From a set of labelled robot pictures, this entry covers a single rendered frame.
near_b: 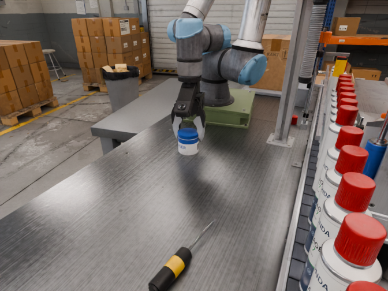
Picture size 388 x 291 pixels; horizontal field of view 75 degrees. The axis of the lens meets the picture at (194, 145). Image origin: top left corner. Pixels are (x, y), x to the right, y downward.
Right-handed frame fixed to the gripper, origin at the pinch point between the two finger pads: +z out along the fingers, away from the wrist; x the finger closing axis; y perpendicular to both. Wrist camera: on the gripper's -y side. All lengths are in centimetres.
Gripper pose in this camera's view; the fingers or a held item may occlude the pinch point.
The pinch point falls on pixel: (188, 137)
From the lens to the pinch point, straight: 83.9
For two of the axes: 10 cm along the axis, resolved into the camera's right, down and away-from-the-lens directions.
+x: -9.6, -1.3, 2.5
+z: 0.0, 8.8, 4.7
